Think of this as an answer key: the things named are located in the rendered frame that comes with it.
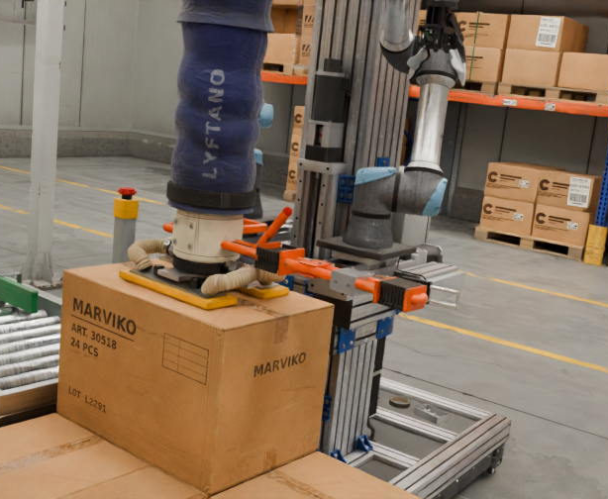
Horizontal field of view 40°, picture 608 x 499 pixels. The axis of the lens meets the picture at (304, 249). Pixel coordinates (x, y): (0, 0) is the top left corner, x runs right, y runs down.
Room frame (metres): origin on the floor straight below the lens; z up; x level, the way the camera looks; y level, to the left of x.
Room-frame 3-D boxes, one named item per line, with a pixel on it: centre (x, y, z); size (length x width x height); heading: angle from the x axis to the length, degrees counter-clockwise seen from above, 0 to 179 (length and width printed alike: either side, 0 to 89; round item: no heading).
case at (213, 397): (2.08, 0.26, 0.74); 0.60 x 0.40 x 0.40; 52
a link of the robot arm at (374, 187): (2.45, -0.19, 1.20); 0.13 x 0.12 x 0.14; 82
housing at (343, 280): (1.79, -0.11, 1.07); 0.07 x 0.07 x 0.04; 51
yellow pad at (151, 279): (2.01, 0.31, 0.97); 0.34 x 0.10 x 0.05; 51
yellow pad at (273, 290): (2.16, 0.19, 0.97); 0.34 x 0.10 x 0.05; 51
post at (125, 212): (3.06, 0.68, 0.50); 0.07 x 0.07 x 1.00; 51
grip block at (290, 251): (1.93, 0.06, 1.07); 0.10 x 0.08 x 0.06; 141
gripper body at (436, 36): (2.13, -0.27, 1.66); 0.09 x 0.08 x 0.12; 146
